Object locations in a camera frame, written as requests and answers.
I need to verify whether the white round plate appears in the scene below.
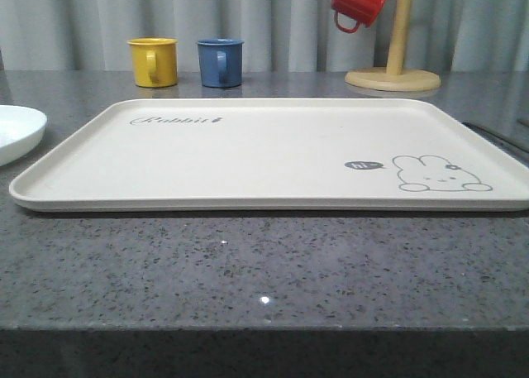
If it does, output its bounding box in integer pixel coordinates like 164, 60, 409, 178
0, 105, 47, 165

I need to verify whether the silver metal fork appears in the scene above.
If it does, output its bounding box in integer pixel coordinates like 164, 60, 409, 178
462, 122, 528, 165

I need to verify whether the cream rabbit serving tray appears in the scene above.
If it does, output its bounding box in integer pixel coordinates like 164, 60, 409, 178
9, 98, 528, 212

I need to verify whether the blue enamel mug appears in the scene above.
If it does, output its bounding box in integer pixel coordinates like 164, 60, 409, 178
197, 38, 243, 89

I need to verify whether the wooden mug tree stand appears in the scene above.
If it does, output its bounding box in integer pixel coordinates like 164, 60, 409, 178
345, 0, 441, 92

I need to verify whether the yellow enamel mug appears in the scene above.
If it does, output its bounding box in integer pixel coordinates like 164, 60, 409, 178
127, 37, 178, 88

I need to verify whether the red enamel mug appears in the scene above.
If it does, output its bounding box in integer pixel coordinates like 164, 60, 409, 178
331, 0, 386, 33

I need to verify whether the grey curtain backdrop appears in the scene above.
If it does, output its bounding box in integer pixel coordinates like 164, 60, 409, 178
1, 0, 528, 72

